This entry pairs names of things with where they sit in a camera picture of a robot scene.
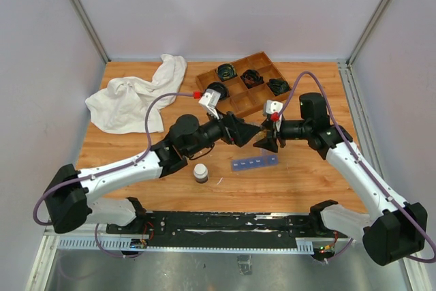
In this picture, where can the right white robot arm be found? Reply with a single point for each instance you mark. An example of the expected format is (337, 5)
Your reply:
(392, 228)

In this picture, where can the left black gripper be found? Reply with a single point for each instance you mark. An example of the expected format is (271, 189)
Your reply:
(238, 131)

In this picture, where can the wooden compartment tray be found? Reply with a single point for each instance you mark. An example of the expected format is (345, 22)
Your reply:
(243, 101)

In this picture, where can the white cap dark bottle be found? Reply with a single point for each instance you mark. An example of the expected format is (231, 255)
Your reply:
(200, 173)

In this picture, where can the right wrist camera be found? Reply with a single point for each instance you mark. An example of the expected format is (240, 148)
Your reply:
(272, 110)

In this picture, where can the white crumpled cloth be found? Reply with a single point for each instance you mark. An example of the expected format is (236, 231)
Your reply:
(121, 107)

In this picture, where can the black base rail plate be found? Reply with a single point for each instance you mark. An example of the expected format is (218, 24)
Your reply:
(221, 229)

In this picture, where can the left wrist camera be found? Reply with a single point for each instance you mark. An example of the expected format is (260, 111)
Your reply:
(209, 100)

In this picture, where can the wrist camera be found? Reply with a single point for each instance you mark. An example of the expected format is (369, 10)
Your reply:
(209, 100)
(272, 110)

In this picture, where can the rolled belt right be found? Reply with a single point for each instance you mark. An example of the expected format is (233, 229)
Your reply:
(278, 86)

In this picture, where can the rolled belt back left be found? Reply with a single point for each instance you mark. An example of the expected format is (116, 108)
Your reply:
(226, 71)

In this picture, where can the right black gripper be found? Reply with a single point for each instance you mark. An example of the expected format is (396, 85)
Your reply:
(269, 143)

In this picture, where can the blue weekly pill organizer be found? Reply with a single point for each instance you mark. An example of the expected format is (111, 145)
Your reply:
(265, 159)

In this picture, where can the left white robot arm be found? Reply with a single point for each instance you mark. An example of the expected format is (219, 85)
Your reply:
(72, 196)

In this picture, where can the rolled belt middle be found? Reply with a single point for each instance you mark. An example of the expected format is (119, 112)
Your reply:
(252, 78)

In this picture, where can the clear jar of pills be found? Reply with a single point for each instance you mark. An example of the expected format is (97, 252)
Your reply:
(263, 133)

